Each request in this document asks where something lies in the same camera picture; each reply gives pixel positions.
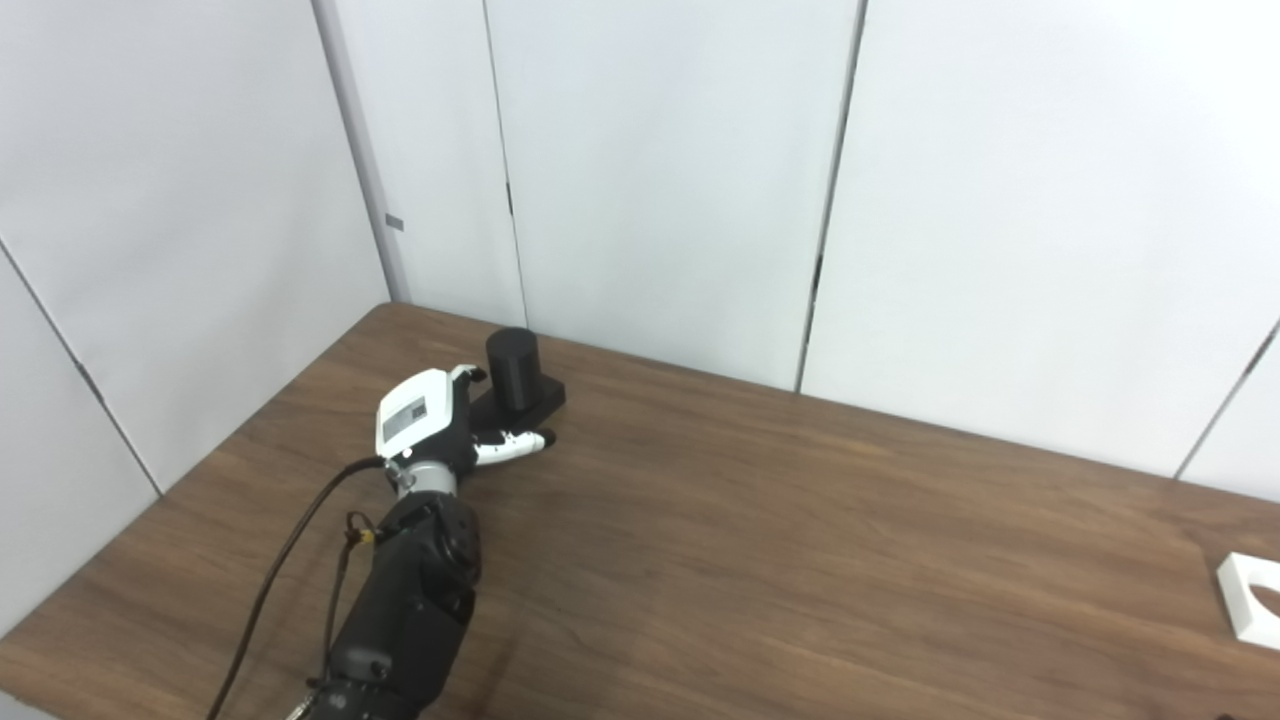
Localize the white square piece with hole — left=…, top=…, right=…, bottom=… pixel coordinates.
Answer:
left=1216, top=552, right=1280, bottom=651

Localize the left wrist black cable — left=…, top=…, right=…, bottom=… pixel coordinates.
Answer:
left=205, top=456, right=388, bottom=720

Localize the black peg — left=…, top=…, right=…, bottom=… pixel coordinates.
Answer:
left=469, top=327, right=567, bottom=434

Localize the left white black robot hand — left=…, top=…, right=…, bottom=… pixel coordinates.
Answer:
left=375, top=364, right=557, bottom=476

